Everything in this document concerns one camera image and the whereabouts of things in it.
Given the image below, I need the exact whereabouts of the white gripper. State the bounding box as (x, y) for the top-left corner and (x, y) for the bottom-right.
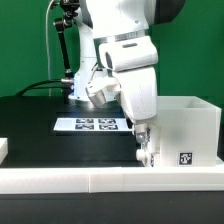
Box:
(99, 36), (158, 144)

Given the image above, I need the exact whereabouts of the white front drawer box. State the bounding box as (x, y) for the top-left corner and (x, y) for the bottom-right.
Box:
(136, 149), (154, 167)

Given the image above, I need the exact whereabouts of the white drawer box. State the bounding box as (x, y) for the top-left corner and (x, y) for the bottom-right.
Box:
(136, 149), (154, 167)
(146, 126), (157, 153)

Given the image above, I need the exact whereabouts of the white drawer cabinet frame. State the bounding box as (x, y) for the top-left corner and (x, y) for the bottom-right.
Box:
(148, 96), (221, 167)

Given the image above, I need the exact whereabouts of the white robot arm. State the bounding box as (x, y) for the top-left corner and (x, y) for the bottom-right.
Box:
(75, 0), (186, 143)

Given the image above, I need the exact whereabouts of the marker tag sheet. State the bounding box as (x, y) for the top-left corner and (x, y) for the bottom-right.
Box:
(54, 118), (130, 132)

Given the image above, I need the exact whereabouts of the white front fence wall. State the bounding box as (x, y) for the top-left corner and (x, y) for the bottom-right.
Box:
(0, 165), (224, 194)

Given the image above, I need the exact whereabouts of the white fence wall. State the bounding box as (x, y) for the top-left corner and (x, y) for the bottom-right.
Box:
(0, 138), (8, 165)
(0, 165), (224, 194)
(216, 157), (224, 168)

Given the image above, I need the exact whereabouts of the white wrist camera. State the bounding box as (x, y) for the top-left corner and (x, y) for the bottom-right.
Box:
(85, 76), (120, 107)

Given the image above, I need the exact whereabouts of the white right fence wall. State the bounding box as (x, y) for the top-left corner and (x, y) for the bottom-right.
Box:
(216, 157), (224, 168)

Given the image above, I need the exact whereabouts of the black cable bundle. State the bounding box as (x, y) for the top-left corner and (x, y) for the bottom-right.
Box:
(15, 78), (75, 98)

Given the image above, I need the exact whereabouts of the white left fence wall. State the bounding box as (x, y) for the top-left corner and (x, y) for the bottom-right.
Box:
(0, 138), (8, 165)

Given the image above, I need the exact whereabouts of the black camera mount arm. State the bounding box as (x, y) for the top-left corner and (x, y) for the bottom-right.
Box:
(53, 0), (80, 78)

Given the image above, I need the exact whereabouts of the grey hanging cable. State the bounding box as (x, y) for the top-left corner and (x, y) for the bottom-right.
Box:
(45, 0), (55, 81)

